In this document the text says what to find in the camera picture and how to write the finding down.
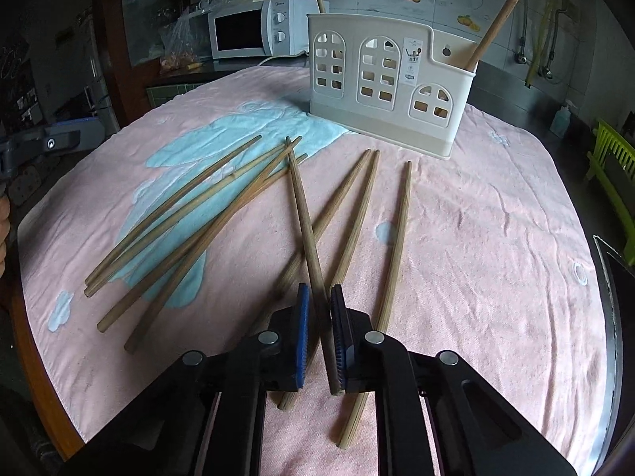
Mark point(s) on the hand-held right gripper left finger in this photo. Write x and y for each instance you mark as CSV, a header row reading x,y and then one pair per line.
x,y
301,337

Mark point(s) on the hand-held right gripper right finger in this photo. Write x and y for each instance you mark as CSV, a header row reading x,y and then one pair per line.
x,y
338,342

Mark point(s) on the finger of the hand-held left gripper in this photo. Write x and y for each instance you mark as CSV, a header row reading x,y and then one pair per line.
x,y
64,136

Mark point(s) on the group of wooden chopsticks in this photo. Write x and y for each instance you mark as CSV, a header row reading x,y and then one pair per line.
x,y
397,238

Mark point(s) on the cream plastic utensil holder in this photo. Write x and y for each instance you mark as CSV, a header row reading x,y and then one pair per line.
x,y
392,124

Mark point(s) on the person's left hand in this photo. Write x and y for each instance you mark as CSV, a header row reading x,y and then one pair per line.
x,y
3,223

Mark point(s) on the white refrigerator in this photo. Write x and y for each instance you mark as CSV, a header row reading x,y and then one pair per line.
x,y
96,59

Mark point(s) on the green base cabinet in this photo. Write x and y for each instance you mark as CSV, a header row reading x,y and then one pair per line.
x,y
168,93

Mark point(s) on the clear plastic bag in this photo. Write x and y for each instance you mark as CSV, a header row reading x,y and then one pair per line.
x,y
178,39

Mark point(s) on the pink printed towel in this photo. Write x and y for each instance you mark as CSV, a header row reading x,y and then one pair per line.
x,y
471,258

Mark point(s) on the white microwave oven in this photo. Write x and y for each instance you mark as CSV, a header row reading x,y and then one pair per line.
x,y
235,29

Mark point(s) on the steel kitchen sink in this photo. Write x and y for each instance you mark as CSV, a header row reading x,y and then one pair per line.
x,y
620,263

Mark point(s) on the clear soap bottle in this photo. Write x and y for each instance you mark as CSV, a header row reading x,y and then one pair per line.
x,y
560,121

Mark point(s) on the green dish rack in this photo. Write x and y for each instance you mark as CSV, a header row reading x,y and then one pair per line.
x,y
612,151

